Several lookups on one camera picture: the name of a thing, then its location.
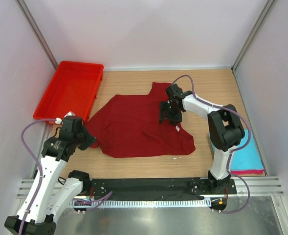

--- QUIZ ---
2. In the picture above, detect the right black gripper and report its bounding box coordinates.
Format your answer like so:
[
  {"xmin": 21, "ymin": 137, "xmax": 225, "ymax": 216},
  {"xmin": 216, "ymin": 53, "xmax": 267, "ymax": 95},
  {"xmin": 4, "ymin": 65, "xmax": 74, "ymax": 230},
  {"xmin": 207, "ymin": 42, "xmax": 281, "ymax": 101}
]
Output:
[{"xmin": 159, "ymin": 101, "xmax": 182, "ymax": 125}]

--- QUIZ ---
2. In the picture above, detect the dark red t-shirt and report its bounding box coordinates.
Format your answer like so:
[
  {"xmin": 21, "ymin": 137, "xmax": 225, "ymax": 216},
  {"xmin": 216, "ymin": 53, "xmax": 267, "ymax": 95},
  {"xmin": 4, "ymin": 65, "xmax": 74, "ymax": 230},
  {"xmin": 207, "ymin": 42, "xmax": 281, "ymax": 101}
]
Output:
[{"xmin": 86, "ymin": 82, "xmax": 196, "ymax": 158}]

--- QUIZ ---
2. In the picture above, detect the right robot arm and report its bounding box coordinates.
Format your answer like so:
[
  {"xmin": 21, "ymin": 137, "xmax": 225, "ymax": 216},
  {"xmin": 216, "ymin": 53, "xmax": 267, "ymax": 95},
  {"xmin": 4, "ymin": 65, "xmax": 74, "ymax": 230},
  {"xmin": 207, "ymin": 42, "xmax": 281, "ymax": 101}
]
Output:
[{"xmin": 159, "ymin": 84, "xmax": 245, "ymax": 194}]

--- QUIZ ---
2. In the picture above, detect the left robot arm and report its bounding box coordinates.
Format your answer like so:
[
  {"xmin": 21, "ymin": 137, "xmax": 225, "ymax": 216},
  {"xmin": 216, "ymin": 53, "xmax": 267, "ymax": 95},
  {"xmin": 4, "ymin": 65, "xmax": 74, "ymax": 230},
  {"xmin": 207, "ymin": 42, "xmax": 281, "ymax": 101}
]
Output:
[{"xmin": 4, "ymin": 116, "xmax": 96, "ymax": 235}]

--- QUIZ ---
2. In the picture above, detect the red plastic bin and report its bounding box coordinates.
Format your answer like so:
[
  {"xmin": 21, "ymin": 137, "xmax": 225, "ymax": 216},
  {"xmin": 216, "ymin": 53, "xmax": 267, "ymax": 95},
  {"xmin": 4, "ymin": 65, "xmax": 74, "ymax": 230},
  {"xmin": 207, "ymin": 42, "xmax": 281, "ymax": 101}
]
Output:
[{"xmin": 33, "ymin": 61, "xmax": 104, "ymax": 121}]

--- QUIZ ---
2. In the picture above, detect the folded blue t-shirt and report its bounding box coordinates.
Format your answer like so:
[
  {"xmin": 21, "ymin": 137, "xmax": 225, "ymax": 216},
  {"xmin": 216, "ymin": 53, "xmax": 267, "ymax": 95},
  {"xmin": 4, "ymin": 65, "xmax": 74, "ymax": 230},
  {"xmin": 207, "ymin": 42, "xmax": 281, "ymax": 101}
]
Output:
[{"xmin": 211, "ymin": 129, "xmax": 266, "ymax": 172}]

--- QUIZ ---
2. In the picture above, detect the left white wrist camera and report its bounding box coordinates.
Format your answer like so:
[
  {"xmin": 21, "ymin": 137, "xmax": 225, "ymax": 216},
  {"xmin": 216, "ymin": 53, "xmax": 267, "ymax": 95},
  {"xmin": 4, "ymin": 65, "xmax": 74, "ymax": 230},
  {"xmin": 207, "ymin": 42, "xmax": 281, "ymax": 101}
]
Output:
[{"xmin": 54, "ymin": 112, "xmax": 75, "ymax": 125}]

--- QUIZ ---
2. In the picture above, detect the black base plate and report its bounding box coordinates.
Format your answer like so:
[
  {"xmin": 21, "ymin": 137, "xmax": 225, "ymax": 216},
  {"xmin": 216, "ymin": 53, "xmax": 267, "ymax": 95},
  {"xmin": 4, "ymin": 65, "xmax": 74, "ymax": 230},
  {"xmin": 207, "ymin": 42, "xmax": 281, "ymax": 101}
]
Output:
[{"xmin": 89, "ymin": 178, "xmax": 237, "ymax": 201}]

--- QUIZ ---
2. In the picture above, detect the white slotted cable duct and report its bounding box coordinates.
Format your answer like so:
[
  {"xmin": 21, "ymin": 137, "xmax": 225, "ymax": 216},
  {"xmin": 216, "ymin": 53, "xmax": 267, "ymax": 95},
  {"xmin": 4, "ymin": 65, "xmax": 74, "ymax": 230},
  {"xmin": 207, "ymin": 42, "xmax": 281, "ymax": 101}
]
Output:
[{"xmin": 70, "ymin": 198, "xmax": 212, "ymax": 208}]

